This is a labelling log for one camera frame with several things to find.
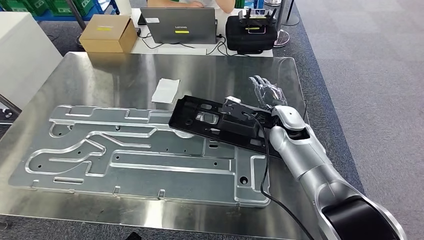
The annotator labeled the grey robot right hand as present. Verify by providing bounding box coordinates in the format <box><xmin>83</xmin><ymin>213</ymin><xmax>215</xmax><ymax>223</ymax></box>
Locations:
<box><xmin>248</xmin><ymin>75</ymin><xmax>288</xmax><ymax>110</ymax></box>

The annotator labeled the black plastic plate holder part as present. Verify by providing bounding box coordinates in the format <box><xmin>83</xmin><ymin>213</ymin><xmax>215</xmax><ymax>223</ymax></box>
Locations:
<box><xmin>168</xmin><ymin>95</ymin><xmax>286</xmax><ymax>159</ymax></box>

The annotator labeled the stainless steel workbench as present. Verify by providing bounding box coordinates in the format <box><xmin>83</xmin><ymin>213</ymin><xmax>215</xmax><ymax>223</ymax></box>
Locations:
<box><xmin>0</xmin><ymin>51</ymin><xmax>336</xmax><ymax>240</ymax></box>

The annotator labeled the blue storage shelf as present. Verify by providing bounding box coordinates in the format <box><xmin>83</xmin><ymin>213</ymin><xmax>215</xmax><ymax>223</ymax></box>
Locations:
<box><xmin>33</xmin><ymin>0</ymin><xmax>121</xmax><ymax>23</ymax></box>

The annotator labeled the black carrying case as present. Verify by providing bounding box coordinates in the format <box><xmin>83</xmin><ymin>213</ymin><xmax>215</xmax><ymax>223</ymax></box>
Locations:
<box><xmin>225</xmin><ymin>14</ymin><xmax>278</xmax><ymax>54</ymax></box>

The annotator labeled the black remote controller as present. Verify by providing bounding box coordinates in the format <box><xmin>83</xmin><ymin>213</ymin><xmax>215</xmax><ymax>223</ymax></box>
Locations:
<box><xmin>237</xmin><ymin>7</ymin><xmax>278</xmax><ymax>28</ymax></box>

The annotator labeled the grey stanchion base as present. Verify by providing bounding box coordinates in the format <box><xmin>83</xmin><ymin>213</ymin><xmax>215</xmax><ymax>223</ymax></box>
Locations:
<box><xmin>276</xmin><ymin>0</ymin><xmax>301</xmax><ymax>27</ymax></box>

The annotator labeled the white desk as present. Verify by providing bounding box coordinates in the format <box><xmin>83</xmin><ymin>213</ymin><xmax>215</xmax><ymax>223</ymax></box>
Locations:
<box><xmin>130</xmin><ymin>8</ymin><xmax>275</xmax><ymax>58</ymax></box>

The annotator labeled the white paper sheet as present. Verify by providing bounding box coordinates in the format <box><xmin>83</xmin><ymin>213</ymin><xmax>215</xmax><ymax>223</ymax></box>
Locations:
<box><xmin>151</xmin><ymin>78</ymin><xmax>181</xmax><ymax>105</ymax></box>

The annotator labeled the grey laptop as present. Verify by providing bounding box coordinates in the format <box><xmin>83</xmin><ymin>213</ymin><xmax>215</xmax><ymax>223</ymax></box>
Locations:
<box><xmin>139</xmin><ymin>7</ymin><xmax>219</xmax><ymax>45</ymax></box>

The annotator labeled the machined aluminium plate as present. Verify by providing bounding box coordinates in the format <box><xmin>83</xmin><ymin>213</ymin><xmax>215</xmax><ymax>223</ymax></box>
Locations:
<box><xmin>8</xmin><ymin>105</ymin><xmax>272</xmax><ymax>209</ymax></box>

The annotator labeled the brown cardboard box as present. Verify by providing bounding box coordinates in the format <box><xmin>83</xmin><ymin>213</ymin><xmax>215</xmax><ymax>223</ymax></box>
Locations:
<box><xmin>78</xmin><ymin>14</ymin><xmax>139</xmax><ymax>54</ymax></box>

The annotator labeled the green plastic crate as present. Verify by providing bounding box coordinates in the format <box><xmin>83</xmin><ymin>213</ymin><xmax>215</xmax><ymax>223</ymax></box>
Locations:
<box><xmin>0</xmin><ymin>0</ymin><xmax>47</xmax><ymax>16</ymax></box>
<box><xmin>46</xmin><ymin>0</ymin><xmax>97</xmax><ymax>17</ymax></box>

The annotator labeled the white box cabinet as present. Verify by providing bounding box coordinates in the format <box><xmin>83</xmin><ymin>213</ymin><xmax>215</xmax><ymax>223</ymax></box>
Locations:
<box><xmin>0</xmin><ymin>11</ymin><xmax>64</xmax><ymax>111</ymax></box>

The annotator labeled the black camera cable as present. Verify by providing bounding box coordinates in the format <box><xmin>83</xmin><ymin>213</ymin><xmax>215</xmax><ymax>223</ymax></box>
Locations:
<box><xmin>243</xmin><ymin>112</ymin><xmax>316</xmax><ymax>240</ymax></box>

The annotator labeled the dark stanchion post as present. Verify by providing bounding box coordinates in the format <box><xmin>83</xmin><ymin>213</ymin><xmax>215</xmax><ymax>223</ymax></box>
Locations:
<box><xmin>64</xmin><ymin>0</ymin><xmax>89</xmax><ymax>32</ymax></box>

